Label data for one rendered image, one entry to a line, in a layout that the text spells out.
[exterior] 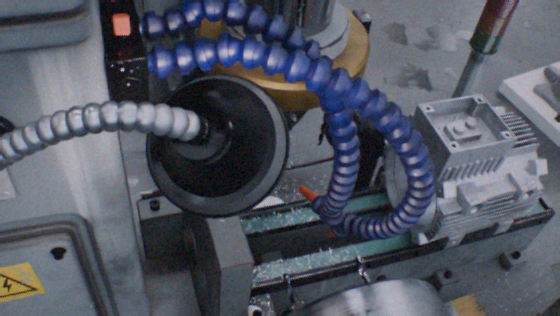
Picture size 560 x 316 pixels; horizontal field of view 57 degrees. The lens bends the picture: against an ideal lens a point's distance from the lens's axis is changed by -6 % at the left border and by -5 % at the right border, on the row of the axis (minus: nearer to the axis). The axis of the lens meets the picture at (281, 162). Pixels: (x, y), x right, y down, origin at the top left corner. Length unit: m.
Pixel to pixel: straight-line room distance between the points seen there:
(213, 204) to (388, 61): 1.25
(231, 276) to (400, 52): 1.04
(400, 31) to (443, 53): 0.14
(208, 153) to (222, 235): 0.39
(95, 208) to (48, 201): 0.04
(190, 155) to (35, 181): 0.18
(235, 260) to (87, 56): 0.34
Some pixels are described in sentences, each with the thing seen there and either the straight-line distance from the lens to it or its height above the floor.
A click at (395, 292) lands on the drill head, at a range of 0.59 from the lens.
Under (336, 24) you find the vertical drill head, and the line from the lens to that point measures 0.55.
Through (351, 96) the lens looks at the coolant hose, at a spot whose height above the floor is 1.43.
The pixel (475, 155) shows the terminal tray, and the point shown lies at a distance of 0.81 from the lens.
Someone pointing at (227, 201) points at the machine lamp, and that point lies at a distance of 0.25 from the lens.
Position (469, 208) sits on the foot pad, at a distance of 0.82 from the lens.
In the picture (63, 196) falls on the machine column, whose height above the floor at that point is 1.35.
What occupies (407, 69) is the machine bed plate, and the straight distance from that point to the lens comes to 1.47.
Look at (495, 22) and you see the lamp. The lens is 1.16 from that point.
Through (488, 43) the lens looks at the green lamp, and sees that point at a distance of 1.19.
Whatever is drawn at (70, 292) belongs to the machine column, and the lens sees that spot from 0.51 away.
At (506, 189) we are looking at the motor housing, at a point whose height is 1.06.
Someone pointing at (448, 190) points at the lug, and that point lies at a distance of 0.80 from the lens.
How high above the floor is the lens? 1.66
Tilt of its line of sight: 48 degrees down
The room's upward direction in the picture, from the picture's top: 9 degrees clockwise
